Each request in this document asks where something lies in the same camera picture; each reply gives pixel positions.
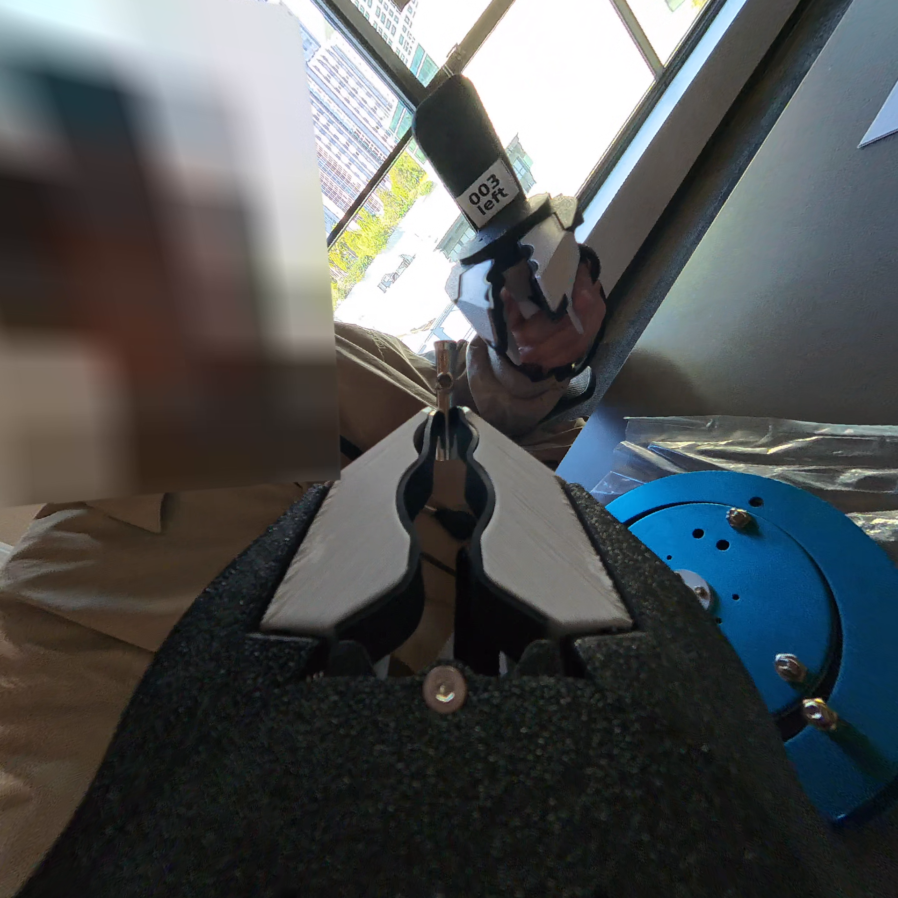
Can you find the silver cross wrench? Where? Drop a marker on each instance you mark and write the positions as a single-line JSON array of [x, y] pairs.
[[443, 393]]

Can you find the large clear plastic bag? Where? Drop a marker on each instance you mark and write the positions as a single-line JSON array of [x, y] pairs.
[[772, 449]]

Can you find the blue metal turntable disc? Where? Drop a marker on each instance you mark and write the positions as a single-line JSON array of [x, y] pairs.
[[772, 582]]

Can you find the white paper sheet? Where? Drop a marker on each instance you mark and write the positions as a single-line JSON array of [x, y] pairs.
[[882, 123]]

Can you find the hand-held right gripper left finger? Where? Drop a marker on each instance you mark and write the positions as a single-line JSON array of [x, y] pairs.
[[351, 547]]

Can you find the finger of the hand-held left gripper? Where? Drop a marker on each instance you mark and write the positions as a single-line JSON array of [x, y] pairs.
[[558, 273], [477, 294]]

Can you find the black window frame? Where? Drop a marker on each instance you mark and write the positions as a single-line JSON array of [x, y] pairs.
[[642, 38]]

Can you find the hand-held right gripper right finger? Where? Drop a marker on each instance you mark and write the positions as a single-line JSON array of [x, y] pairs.
[[547, 547]]

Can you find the person's left hand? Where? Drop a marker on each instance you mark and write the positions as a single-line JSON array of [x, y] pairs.
[[554, 344]]

